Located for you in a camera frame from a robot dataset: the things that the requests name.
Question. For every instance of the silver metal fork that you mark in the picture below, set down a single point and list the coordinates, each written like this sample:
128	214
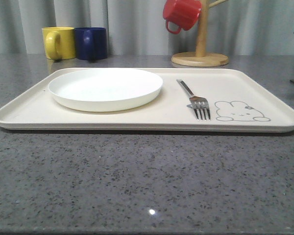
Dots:
200	105

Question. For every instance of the white round plate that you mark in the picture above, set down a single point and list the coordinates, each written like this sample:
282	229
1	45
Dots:
105	89

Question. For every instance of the cream rabbit serving tray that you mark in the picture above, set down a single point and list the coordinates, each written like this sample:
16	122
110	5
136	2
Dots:
237	104

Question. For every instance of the wooden mug tree stand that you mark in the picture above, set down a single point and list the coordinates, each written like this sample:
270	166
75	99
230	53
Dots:
202	58

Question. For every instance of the red ribbed mug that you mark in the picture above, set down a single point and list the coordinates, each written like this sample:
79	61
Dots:
181	14

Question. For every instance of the dark blue mug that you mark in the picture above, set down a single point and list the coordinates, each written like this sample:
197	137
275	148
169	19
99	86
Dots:
90	43

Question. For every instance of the yellow mug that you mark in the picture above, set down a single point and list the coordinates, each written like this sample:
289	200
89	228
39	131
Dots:
59	43

